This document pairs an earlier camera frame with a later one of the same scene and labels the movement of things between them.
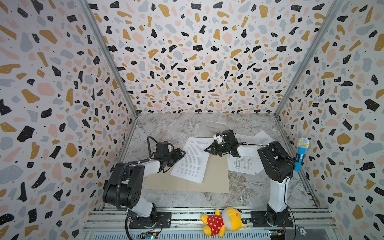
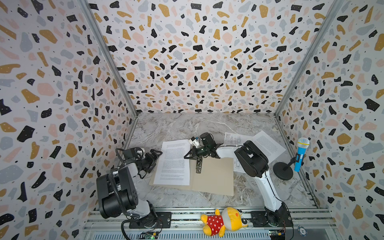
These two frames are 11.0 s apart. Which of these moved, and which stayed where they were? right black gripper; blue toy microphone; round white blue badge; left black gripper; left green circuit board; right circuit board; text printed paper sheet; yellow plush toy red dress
Moved: right black gripper; left black gripper; text printed paper sheet
Stayed: left green circuit board; yellow plush toy red dress; right circuit board; blue toy microphone; round white blue badge
